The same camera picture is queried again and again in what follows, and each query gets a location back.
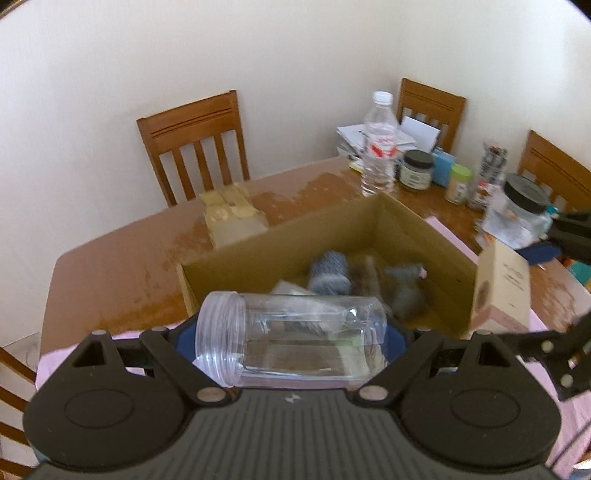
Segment wooden dining chair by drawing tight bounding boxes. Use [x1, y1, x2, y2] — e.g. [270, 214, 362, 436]
[0, 345, 40, 479]
[136, 89, 251, 209]
[517, 130, 591, 214]
[396, 77, 467, 154]

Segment clear pen holder with pens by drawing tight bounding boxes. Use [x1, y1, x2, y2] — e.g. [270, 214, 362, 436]
[466, 143, 509, 212]

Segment blue knitted sock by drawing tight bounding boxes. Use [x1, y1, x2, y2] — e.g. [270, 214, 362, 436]
[308, 251, 351, 296]

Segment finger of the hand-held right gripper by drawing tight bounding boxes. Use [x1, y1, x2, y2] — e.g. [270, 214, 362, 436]
[519, 210, 591, 267]
[505, 313, 591, 403]

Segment clear plastic water bottle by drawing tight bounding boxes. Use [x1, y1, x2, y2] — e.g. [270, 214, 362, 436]
[361, 91, 399, 197]

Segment yellow packets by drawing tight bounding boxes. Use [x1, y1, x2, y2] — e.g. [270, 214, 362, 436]
[199, 183, 270, 248]

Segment teal packet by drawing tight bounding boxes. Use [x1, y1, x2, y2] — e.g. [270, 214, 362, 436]
[565, 257, 591, 290]

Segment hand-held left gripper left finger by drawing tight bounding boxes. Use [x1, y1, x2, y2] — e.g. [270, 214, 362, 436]
[44, 318, 227, 407]

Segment cardboard box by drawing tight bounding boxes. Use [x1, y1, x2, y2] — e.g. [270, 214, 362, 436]
[175, 192, 484, 340]

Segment large clear jar black lid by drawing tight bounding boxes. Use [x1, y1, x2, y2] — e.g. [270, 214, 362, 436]
[482, 177, 553, 248]

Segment grey shark toy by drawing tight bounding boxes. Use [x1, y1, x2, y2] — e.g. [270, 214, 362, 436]
[380, 263, 428, 320]

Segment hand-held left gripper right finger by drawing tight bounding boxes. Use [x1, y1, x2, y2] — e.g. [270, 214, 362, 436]
[353, 323, 536, 407]

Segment clear plastic jar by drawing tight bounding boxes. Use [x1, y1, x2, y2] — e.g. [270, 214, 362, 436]
[194, 290, 388, 389]

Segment beige carton box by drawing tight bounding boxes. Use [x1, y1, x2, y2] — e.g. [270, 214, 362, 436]
[469, 240, 532, 334]

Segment small bottle with green lid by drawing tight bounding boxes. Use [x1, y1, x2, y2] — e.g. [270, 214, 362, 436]
[445, 163, 473, 206]

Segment pile of white papers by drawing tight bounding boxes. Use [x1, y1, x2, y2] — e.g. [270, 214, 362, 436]
[335, 115, 442, 161]

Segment small jar with dark lid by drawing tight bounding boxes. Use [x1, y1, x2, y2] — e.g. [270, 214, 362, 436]
[399, 150, 435, 193]

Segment pink cloth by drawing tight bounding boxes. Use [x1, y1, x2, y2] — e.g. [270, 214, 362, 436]
[37, 216, 591, 467]

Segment small blue box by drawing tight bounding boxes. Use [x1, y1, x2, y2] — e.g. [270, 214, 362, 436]
[431, 148, 458, 188]

